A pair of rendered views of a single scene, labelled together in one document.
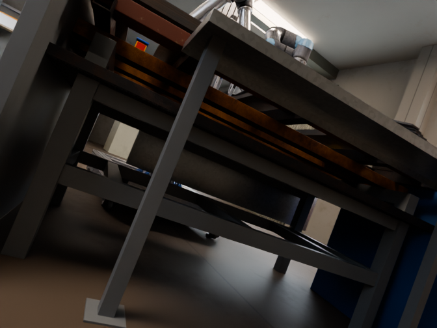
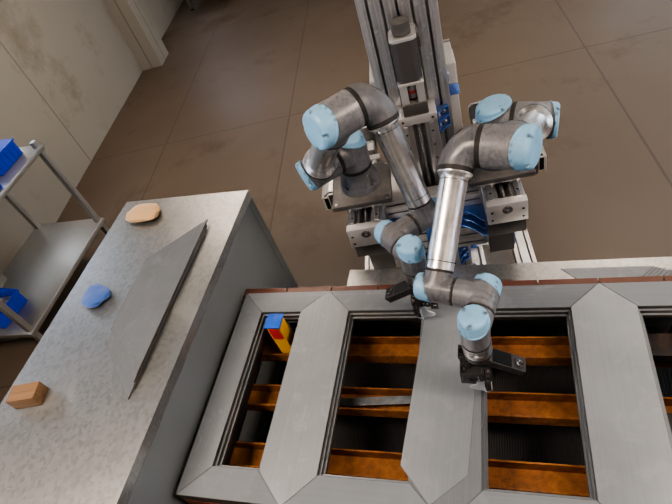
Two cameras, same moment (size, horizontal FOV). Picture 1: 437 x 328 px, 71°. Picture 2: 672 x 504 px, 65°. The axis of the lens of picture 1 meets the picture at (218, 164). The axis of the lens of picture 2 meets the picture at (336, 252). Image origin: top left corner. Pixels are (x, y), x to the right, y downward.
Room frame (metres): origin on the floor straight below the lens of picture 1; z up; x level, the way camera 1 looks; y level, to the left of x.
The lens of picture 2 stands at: (0.83, -0.53, 2.27)
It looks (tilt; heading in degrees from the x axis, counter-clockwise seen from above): 44 degrees down; 47
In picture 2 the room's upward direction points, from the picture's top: 22 degrees counter-clockwise
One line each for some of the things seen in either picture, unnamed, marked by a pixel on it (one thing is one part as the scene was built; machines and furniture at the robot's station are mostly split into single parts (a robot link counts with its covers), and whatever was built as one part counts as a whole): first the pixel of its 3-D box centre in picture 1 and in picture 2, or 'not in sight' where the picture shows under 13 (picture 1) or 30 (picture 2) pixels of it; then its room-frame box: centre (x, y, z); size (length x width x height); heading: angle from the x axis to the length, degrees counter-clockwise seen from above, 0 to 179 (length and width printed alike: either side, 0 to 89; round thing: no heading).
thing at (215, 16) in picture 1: (361, 129); not in sight; (0.96, -0.38, 0.73); 1.20 x 0.26 x 0.03; 111
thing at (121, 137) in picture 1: (157, 151); not in sight; (8.11, 1.64, 0.44); 2.58 x 0.85 x 0.88; 119
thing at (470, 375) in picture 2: not in sight; (476, 362); (1.48, -0.17, 1.00); 0.09 x 0.08 x 0.12; 111
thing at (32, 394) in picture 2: not in sight; (27, 395); (0.83, 1.05, 1.07); 0.10 x 0.06 x 0.05; 122
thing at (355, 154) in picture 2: not in sight; (348, 149); (2.02, 0.48, 1.20); 0.13 x 0.12 x 0.14; 152
